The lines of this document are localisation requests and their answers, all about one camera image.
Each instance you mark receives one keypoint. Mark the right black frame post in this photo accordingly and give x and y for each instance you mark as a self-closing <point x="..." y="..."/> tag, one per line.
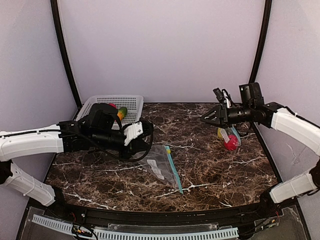
<point x="261" y="40"/>

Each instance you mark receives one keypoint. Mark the orange green toy mango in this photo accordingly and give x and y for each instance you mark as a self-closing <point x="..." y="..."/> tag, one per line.
<point x="122" y="112"/>

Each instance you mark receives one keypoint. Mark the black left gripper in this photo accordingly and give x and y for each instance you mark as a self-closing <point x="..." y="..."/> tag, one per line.
<point x="139" y="144"/>

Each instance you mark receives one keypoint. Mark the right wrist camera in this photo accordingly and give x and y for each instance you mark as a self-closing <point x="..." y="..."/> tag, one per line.
<point x="223" y="98"/>

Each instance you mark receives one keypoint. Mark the clear zip bag yellow slider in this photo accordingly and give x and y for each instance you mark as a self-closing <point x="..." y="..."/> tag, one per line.
<point x="231" y="131"/>

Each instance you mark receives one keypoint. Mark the red toy apple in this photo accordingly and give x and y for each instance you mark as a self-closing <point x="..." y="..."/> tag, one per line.
<point x="232" y="144"/>

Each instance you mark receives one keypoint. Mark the white slotted cable duct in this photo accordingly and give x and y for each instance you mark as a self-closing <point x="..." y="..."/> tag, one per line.
<point x="101" y="234"/>

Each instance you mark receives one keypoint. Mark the left black frame post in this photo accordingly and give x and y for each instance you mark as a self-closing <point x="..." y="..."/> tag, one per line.
<point x="63" y="52"/>

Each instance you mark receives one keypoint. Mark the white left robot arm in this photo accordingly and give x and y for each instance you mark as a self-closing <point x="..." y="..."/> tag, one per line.
<point x="63" y="137"/>

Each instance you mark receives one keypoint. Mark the black frame post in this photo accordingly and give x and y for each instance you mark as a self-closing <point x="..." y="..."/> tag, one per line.
<point x="261" y="40"/>
<point x="63" y="52"/>

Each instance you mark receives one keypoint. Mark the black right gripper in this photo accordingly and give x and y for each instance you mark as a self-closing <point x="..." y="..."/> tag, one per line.
<point x="222" y="115"/>

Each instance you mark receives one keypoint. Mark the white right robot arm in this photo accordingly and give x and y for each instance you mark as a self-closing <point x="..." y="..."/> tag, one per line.
<point x="297" y="131"/>

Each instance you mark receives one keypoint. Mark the black front frame rail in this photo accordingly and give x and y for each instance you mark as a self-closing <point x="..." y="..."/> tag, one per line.
<point x="235" y="216"/>

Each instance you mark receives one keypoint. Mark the clear zip bag blue zipper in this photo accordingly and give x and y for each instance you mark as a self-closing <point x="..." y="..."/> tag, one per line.
<point x="159" y="163"/>

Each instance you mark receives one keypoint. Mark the white perforated plastic basket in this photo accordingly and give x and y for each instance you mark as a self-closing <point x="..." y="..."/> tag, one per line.
<point x="132" y="105"/>

